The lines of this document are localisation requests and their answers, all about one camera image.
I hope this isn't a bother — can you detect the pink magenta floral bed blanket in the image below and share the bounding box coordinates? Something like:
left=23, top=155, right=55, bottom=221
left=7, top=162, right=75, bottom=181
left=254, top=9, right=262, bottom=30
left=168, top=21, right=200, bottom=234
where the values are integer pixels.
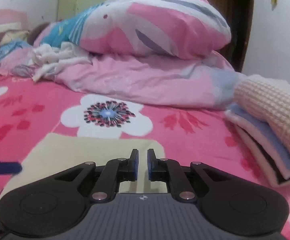
left=0, top=74, right=290, bottom=240

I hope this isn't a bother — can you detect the beige zip hoodie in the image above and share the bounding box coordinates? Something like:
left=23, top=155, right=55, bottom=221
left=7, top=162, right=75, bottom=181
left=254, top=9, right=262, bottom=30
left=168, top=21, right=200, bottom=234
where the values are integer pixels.
left=1, top=133, right=167, bottom=196

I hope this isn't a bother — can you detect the crumpled white cloth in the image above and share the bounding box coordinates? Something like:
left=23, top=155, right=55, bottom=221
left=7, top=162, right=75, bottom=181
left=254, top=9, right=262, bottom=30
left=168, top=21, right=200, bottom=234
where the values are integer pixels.
left=32, top=42, right=91, bottom=82

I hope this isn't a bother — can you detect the stack of folded clothes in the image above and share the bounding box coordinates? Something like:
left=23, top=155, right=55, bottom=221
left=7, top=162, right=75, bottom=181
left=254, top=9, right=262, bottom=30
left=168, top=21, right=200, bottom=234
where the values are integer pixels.
left=225, top=104, right=290, bottom=187

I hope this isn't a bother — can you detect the light blue crumpled garment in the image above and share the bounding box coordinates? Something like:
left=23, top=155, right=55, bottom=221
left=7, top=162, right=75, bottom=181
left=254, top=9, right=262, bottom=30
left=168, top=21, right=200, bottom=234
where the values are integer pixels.
left=0, top=39, right=32, bottom=61

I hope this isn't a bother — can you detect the brown wooden door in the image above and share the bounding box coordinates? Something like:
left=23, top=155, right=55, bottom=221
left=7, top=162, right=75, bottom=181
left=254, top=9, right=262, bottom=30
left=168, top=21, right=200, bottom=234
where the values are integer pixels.
left=208, top=0, right=254, bottom=72

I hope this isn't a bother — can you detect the large pink blue cartoon pillow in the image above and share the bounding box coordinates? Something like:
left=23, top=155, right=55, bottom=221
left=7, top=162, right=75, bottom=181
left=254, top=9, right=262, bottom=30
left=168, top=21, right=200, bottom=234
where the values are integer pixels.
left=41, top=0, right=231, bottom=60

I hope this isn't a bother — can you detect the light pink quilt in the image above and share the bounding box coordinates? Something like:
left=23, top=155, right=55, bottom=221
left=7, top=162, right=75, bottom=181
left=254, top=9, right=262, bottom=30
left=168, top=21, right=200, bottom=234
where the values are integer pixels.
left=0, top=47, right=244, bottom=109

